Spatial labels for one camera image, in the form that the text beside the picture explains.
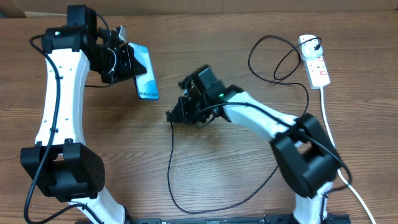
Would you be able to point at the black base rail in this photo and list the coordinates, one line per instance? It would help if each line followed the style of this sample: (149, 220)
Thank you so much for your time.
(267, 219)

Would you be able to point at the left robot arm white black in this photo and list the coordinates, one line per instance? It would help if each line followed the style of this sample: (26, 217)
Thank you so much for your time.
(60, 164)

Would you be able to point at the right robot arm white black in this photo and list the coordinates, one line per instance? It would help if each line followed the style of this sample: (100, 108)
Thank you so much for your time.
(304, 153)

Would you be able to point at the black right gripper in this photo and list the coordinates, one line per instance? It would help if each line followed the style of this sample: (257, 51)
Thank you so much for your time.
(184, 113)

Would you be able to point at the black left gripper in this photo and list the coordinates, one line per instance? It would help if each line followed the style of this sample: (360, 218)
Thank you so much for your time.
(129, 63)

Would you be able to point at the white power extension strip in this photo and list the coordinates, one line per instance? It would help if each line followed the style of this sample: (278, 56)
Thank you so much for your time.
(317, 73)

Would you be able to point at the Galaxy smartphone blue screen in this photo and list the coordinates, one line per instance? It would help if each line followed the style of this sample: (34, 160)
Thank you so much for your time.
(145, 83)

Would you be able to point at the white charger plug adapter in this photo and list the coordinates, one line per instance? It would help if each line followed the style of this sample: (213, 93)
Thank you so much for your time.
(311, 46)

